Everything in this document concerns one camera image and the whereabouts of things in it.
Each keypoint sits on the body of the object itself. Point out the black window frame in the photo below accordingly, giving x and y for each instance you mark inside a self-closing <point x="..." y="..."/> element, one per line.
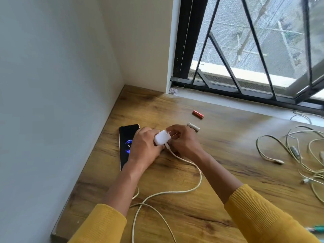
<point x="182" y="48"/>

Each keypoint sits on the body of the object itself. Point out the white charger adapter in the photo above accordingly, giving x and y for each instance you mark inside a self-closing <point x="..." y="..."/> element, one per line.
<point x="162" y="139"/>

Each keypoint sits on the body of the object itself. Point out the black metal window grille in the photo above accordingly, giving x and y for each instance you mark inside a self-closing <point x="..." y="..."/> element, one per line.
<point x="227" y="60"/>

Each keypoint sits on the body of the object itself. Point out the person's left fingers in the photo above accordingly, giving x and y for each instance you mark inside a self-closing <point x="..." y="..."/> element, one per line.
<point x="150" y="132"/>

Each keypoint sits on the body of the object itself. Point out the small crumpled paper scrap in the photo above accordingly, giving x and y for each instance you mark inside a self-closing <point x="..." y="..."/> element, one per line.
<point x="173" y="91"/>

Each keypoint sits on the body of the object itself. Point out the person's right thumb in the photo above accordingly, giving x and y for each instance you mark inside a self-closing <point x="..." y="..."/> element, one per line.
<point x="174" y="142"/>

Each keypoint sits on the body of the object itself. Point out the person's right hand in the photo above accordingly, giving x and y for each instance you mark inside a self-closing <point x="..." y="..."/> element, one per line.
<point x="188" y="142"/>

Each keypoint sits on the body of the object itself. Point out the person's right forearm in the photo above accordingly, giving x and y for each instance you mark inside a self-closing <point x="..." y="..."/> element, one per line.
<point x="240" y="199"/>

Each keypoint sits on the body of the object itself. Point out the open window pane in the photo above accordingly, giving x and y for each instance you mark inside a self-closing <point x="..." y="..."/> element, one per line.
<point x="315" y="60"/>

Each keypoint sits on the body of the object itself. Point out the white battery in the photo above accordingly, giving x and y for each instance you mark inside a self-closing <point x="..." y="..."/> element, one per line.
<point x="194" y="127"/>

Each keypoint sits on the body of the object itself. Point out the person's left hand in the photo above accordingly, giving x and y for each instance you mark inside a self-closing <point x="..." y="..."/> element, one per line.
<point x="141" y="146"/>

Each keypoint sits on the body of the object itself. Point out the red battery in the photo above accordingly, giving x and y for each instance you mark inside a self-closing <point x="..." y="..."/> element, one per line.
<point x="198" y="114"/>

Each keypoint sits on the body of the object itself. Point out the person's left forearm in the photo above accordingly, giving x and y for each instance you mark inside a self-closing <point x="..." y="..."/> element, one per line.
<point x="121" y="189"/>

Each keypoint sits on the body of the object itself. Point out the black smartphone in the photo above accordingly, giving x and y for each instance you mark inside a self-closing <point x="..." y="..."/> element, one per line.
<point x="125" y="146"/>

